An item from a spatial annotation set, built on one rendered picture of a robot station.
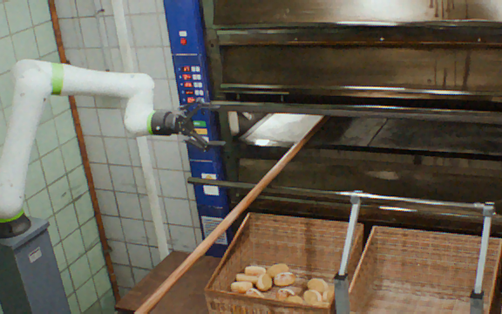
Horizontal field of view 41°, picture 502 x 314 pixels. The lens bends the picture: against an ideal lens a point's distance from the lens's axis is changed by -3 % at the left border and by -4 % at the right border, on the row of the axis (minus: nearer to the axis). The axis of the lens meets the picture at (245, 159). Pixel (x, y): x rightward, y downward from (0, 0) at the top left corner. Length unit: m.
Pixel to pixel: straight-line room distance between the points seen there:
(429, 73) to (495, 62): 0.25
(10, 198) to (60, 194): 1.18
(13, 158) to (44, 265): 0.52
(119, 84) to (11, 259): 0.75
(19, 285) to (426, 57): 1.75
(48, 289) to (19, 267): 0.19
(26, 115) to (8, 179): 0.23
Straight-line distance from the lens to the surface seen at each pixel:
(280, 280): 3.10
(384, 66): 2.74
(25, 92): 2.31
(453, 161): 2.80
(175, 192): 3.41
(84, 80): 2.52
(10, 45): 3.28
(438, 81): 2.68
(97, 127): 3.54
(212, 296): 2.92
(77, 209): 3.67
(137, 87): 2.57
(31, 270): 2.67
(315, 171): 3.03
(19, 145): 2.36
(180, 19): 3.02
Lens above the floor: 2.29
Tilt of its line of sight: 22 degrees down
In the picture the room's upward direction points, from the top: 8 degrees counter-clockwise
